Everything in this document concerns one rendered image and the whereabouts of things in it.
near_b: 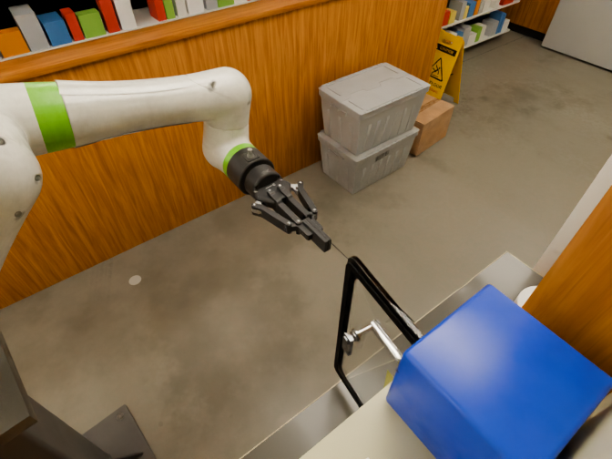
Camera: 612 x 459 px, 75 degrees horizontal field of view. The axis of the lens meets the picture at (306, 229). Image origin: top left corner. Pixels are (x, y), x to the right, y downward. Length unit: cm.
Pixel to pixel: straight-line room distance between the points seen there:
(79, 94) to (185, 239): 188
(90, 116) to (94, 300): 180
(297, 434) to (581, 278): 69
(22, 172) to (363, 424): 52
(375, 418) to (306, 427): 60
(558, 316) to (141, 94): 72
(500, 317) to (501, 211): 264
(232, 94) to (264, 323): 149
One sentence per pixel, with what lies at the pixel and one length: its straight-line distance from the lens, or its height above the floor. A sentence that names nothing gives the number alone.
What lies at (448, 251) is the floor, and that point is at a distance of 257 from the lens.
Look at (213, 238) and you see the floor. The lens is 256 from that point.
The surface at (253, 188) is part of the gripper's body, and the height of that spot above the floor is 132.
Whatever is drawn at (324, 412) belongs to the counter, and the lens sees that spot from 97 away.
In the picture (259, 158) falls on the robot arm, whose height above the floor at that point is 135.
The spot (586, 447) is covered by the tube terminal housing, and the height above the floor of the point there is 160.
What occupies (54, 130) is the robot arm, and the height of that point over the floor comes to 149.
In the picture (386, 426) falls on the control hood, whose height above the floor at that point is 151.
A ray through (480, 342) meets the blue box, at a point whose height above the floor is 160.
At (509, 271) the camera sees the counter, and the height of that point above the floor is 94.
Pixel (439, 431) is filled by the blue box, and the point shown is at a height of 155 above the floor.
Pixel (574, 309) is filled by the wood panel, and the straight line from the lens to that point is 44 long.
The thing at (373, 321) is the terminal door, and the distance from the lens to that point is 64.
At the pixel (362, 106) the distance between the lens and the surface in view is 246.
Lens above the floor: 186
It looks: 47 degrees down
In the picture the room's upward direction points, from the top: straight up
